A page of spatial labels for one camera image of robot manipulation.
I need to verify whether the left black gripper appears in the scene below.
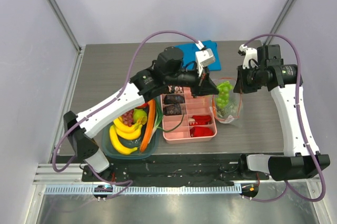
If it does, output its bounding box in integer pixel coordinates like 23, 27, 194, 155
165, 63, 220, 99

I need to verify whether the green grape bunch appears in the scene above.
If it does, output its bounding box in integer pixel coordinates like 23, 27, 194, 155
215, 80, 233, 111

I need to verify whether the clear zip top bag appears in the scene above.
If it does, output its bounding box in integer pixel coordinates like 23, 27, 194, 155
212, 77, 243, 127

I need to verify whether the red pepper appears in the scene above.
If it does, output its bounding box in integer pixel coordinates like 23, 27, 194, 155
137, 103, 148, 109

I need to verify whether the purple grape bunch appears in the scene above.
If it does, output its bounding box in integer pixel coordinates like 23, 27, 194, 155
121, 109, 134, 127

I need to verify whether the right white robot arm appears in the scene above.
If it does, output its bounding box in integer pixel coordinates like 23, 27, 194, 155
233, 45, 330, 181

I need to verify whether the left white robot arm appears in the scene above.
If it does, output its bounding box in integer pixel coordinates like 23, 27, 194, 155
63, 47, 218, 181

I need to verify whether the rose pattern rolled sock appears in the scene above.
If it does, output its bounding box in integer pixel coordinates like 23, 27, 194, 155
167, 85, 183, 94

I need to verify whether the pink divided organizer tray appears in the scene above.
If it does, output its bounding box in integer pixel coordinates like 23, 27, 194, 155
160, 86, 217, 144

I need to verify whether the dark floral rolled sock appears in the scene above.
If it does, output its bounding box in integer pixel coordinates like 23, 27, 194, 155
163, 94, 185, 105

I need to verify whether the dotted dark rolled sock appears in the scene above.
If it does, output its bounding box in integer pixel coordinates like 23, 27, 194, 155
163, 104, 182, 116

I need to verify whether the blue folded cloth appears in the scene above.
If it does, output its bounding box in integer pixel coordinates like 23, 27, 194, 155
176, 40, 222, 71

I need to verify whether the green onion stalk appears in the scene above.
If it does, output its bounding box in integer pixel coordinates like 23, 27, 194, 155
152, 99, 185, 134

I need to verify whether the yellow green bell pepper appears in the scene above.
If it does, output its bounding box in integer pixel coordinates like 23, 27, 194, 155
133, 108, 147, 125

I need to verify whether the orange carrot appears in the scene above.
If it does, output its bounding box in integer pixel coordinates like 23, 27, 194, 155
140, 99, 156, 152

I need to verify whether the yellow banana middle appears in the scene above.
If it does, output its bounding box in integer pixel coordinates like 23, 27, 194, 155
114, 125, 143, 140

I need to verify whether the yellow banana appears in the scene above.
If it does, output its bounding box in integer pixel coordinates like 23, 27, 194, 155
114, 125, 143, 140
113, 118, 142, 133
109, 125, 138, 155

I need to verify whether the yellow banana upper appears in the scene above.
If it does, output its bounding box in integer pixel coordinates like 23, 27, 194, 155
113, 118, 142, 133

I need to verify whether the yellow banana lower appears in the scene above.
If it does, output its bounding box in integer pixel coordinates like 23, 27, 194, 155
109, 125, 138, 155

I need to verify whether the teal plastic fruit bin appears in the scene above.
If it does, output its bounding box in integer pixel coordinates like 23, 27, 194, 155
102, 123, 159, 160

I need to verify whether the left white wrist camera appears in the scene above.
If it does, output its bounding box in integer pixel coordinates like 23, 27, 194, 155
195, 40, 215, 77

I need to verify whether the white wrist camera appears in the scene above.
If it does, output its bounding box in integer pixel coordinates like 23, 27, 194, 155
195, 40, 215, 77
238, 44, 258, 69

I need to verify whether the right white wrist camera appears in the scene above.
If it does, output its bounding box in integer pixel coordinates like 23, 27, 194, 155
238, 44, 258, 69

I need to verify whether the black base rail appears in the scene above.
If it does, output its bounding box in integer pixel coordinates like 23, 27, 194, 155
51, 152, 272, 187

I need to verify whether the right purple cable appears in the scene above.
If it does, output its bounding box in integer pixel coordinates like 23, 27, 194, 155
243, 34, 325, 203

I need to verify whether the purple cable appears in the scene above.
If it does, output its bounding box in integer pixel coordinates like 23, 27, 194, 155
243, 34, 325, 203
51, 30, 205, 200

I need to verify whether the slotted cable duct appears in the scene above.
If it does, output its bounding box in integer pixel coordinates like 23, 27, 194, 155
44, 184, 242, 195

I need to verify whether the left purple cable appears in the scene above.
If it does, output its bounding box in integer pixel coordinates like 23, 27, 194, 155
51, 30, 205, 200

